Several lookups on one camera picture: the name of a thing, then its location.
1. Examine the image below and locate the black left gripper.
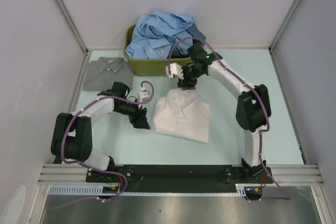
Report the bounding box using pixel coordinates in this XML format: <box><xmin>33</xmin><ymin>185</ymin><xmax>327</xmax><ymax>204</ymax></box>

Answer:
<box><xmin>115</xmin><ymin>99</ymin><xmax>150</xmax><ymax>130</ymax></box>

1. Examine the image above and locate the white long sleeve shirt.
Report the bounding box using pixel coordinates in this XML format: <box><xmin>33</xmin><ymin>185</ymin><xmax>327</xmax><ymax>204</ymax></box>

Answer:
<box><xmin>152</xmin><ymin>88</ymin><xmax>211</xmax><ymax>144</ymax></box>

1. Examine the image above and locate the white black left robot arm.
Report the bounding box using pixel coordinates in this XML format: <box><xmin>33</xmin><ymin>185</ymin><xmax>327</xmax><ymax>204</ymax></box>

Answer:
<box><xmin>51</xmin><ymin>81</ymin><xmax>154</xmax><ymax>182</ymax></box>

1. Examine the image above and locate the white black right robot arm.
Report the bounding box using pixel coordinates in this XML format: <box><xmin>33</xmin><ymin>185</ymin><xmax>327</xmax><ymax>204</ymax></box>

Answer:
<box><xmin>166</xmin><ymin>44</ymin><xmax>271</xmax><ymax>183</ymax></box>

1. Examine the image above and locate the light blue long sleeve shirt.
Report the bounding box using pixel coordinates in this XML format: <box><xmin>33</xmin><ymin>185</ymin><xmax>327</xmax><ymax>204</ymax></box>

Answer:
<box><xmin>125</xmin><ymin>11</ymin><xmax>196</xmax><ymax>60</ymax></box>

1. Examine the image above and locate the dark blue patterned shirt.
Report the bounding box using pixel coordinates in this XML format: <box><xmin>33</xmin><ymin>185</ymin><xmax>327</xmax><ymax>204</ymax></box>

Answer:
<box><xmin>187</xmin><ymin>23</ymin><xmax>206</xmax><ymax>46</ymax></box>

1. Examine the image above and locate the olive green plastic basket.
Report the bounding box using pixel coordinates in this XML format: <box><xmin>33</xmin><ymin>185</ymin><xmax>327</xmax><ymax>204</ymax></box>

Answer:
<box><xmin>123</xmin><ymin>25</ymin><xmax>193</xmax><ymax>76</ymax></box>

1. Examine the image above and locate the folded grey polo shirt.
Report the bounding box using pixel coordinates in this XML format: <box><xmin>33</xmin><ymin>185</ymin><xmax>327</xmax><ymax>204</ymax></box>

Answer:
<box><xmin>83</xmin><ymin>57</ymin><xmax>134</xmax><ymax>91</ymax></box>

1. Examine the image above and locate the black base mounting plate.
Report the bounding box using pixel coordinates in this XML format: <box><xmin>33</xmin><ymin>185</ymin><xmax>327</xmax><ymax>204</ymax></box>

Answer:
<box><xmin>86</xmin><ymin>163</ymin><xmax>275</xmax><ymax>194</ymax></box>

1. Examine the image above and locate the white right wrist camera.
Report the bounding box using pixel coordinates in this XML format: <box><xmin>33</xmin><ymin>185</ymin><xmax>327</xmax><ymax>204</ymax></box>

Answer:
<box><xmin>165</xmin><ymin>63</ymin><xmax>184</xmax><ymax>80</ymax></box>

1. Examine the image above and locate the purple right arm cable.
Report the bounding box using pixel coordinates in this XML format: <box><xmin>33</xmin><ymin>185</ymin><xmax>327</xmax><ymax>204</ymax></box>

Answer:
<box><xmin>167</xmin><ymin>36</ymin><xmax>291</xmax><ymax>201</ymax></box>

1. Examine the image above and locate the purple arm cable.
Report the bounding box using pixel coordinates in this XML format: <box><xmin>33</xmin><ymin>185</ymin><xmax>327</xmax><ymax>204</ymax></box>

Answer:
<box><xmin>167</xmin><ymin>36</ymin><xmax>291</xmax><ymax>201</ymax></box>
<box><xmin>51</xmin><ymin>81</ymin><xmax>155</xmax><ymax>209</ymax></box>

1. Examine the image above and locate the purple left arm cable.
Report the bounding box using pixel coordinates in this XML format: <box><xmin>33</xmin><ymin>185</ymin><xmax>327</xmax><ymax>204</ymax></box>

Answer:
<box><xmin>51</xmin><ymin>81</ymin><xmax>155</xmax><ymax>209</ymax></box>

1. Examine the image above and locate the white slotted cable duct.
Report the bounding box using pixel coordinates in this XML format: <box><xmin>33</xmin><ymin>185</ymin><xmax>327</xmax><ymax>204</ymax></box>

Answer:
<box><xmin>48</xmin><ymin>185</ymin><xmax>246</xmax><ymax>197</ymax></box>

